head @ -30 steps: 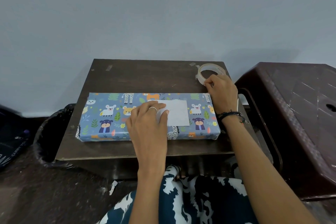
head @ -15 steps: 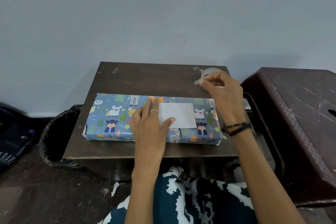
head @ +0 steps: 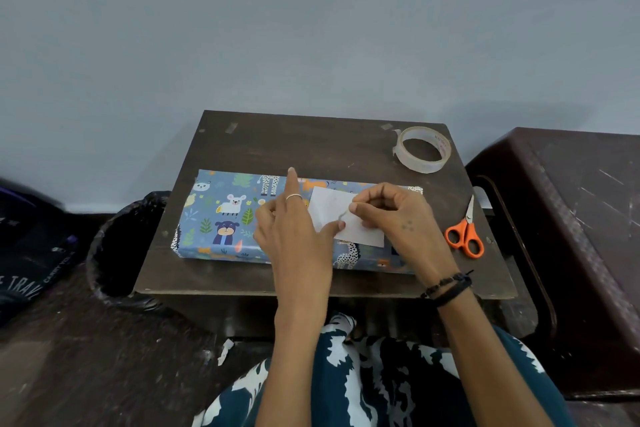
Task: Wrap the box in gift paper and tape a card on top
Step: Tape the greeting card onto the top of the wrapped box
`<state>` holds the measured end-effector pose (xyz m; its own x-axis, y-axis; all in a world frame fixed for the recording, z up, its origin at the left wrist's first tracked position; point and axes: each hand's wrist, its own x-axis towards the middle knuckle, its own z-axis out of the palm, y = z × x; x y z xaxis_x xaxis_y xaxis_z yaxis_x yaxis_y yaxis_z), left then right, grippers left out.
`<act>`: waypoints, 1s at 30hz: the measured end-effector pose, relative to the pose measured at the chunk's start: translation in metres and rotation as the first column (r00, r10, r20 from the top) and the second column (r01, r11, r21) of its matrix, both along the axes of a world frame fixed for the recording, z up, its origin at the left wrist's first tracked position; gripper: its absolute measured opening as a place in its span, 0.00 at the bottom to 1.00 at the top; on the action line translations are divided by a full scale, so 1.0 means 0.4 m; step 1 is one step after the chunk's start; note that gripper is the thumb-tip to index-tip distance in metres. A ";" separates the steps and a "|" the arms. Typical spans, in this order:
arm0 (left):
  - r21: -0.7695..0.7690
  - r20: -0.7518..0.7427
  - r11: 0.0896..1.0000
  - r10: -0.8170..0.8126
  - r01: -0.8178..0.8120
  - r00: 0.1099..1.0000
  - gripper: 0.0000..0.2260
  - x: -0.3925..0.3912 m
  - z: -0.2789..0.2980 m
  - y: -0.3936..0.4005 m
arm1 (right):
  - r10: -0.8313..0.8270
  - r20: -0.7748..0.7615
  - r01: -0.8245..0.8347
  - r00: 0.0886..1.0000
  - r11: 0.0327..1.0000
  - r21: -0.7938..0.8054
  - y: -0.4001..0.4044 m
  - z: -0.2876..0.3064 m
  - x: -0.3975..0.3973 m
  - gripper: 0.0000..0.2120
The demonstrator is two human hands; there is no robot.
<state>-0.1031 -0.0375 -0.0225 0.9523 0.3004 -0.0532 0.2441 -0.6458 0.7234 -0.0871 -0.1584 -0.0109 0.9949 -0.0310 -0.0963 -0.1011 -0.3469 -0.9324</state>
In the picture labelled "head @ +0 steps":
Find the person's right hand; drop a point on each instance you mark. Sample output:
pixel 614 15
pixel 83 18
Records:
pixel 410 231

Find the person's left hand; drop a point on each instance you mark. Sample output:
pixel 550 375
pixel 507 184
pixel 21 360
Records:
pixel 300 256

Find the white card with gold stickers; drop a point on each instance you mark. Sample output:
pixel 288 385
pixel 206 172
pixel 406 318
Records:
pixel 327 206

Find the clear tape roll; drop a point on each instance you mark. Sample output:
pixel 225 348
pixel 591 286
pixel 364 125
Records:
pixel 417 166

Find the blue animal-print wrapping paper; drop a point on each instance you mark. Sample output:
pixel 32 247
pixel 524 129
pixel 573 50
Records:
pixel 220 221

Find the person's right forearm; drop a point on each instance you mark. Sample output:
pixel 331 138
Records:
pixel 490 366

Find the small brown wooden table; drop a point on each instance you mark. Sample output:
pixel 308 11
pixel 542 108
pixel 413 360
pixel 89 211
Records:
pixel 310 146

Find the teal white patterned trousers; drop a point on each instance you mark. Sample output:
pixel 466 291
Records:
pixel 360 381

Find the brown plastic stool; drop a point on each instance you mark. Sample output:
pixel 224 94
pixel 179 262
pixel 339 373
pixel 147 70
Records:
pixel 575 221

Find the black trash bin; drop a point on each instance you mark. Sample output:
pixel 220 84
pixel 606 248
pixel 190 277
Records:
pixel 120 251

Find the black purple backpack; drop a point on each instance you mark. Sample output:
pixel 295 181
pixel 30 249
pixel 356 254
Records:
pixel 30 261

